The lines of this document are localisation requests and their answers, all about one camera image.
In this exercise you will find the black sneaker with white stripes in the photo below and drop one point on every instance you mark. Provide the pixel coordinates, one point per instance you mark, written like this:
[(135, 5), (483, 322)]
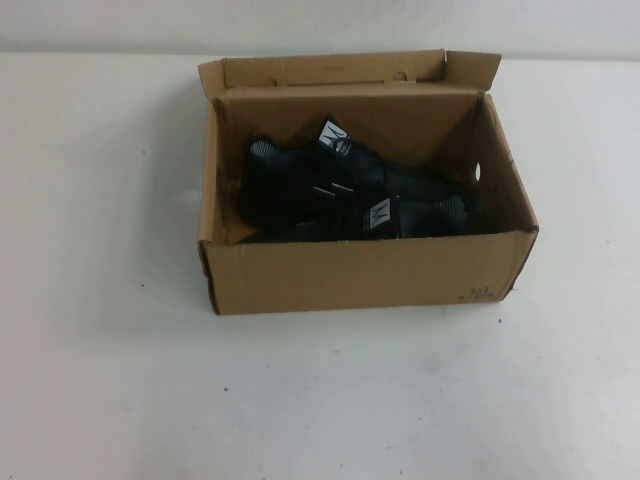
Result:
[(280, 175), (415, 220)]

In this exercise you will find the brown cardboard shoe box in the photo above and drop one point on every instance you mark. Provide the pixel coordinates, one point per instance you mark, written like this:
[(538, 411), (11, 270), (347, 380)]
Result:
[(310, 275)]

